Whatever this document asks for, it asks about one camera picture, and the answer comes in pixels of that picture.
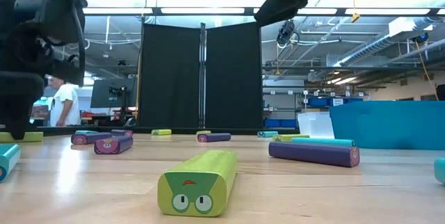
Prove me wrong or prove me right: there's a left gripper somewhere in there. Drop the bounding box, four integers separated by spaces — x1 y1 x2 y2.
0 18 86 141

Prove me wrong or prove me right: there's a long purple block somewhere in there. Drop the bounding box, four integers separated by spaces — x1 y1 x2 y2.
268 141 361 168

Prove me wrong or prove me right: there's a black overhead crossbar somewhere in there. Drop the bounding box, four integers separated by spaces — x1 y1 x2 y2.
82 6 445 17

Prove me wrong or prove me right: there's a yellow hanging plug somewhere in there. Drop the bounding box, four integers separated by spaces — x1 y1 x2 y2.
350 0 361 23

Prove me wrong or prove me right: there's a black aluminium table frame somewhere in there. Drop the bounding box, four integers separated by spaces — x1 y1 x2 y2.
0 125 300 136

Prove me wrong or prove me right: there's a blue plastic bin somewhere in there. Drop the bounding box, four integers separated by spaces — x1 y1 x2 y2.
329 100 445 151

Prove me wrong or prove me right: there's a clear plastic bin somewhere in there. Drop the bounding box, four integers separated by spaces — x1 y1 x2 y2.
297 111 335 140

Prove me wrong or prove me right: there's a green frog face block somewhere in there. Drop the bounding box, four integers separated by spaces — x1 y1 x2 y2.
156 149 238 217

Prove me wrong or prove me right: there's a long teal block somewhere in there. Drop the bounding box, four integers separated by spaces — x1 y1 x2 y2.
291 137 357 147

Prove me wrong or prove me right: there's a metal storage shelf rack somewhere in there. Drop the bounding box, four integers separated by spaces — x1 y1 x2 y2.
262 90 366 129

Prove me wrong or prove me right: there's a black folding partition screen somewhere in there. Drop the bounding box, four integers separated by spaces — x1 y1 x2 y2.
138 22 264 130

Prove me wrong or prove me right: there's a black monitor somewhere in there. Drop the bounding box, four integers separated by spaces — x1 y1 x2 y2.
90 77 138 109

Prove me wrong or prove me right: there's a silver ceiling duct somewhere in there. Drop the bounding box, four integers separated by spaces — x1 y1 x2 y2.
333 17 435 68

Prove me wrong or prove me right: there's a person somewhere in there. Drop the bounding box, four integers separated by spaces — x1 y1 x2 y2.
47 76 81 127

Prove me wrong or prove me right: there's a black hanging ceiling device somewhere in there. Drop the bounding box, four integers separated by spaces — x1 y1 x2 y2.
276 19 300 47

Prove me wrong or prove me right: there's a purple pig face block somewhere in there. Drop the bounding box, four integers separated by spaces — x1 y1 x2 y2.
93 136 134 155

